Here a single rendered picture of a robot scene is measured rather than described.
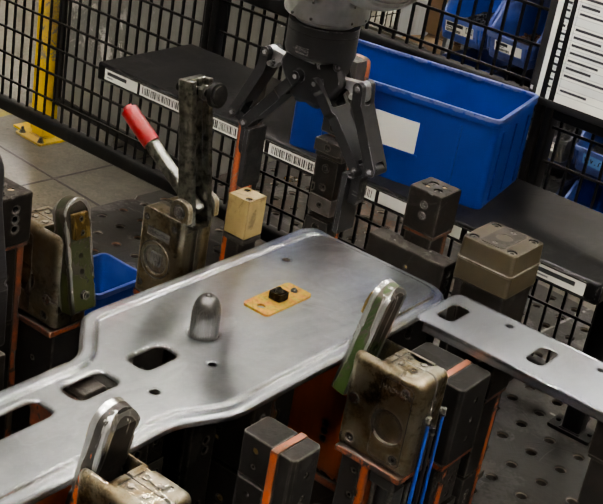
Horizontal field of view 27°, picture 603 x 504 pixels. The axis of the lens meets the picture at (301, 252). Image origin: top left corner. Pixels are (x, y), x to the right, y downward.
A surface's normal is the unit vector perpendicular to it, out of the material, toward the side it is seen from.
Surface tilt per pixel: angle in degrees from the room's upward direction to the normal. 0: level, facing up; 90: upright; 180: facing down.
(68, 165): 0
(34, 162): 0
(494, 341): 0
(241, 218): 90
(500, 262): 88
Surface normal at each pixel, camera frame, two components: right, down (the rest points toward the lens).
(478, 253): -0.61, 0.23
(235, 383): 0.16, -0.89
